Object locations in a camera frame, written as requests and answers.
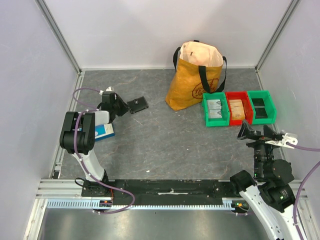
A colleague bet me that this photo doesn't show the right green plastic bin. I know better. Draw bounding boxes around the right green plastic bin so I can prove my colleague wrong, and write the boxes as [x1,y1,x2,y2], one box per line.
[247,90,277,125]

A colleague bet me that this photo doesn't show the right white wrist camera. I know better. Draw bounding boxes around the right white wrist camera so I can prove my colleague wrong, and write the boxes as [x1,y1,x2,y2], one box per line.
[265,132,298,149]

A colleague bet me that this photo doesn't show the blue white card box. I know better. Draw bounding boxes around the blue white card box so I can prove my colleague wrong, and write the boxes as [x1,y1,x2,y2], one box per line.
[95,123,115,142]

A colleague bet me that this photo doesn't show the yellow tote bag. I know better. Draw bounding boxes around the yellow tote bag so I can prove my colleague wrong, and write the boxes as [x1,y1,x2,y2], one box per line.
[165,40,227,111]

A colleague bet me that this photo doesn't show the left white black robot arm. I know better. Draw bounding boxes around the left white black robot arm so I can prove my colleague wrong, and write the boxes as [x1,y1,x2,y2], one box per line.
[59,91,130,197]

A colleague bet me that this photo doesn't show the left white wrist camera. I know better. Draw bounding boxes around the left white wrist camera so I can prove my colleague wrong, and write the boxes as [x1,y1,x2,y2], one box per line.
[99,86,115,96]

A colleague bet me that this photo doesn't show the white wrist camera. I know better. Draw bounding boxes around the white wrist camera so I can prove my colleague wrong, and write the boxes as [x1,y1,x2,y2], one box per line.
[265,132,298,149]
[99,86,115,96]

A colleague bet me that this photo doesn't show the green plastic bin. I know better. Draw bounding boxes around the green plastic bin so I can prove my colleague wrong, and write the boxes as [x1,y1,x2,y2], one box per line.
[247,90,277,125]
[202,92,230,127]

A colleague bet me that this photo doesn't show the red plastic bin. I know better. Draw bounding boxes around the red plastic bin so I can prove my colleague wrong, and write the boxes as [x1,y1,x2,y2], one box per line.
[225,91,254,126]

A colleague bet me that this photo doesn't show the gold cards stack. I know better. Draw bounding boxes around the gold cards stack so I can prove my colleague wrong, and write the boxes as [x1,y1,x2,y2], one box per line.
[229,99,245,121]

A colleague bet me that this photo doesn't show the black cards stack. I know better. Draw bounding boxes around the black cards stack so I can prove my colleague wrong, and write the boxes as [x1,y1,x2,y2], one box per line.
[251,98,268,119]

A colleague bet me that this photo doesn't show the left green plastic bin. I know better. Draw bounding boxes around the left green plastic bin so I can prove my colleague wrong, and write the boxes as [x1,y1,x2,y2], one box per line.
[202,92,230,127]

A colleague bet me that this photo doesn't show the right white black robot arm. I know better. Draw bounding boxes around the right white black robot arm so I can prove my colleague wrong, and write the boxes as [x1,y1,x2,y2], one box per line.
[229,120,307,240]

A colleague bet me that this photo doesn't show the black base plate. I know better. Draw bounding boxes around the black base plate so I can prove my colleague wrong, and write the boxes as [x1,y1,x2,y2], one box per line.
[79,179,239,205]

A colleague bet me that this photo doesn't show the slotted cable duct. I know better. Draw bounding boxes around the slotted cable duct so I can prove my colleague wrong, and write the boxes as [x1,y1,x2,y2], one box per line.
[46,199,249,211]

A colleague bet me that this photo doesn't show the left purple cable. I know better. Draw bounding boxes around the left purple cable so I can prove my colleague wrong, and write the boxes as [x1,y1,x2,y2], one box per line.
[72,87,136,215]

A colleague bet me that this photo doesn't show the silver cards stack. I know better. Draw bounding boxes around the silver cards stack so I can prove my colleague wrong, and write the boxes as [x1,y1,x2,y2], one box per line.
[206,99,222,119]

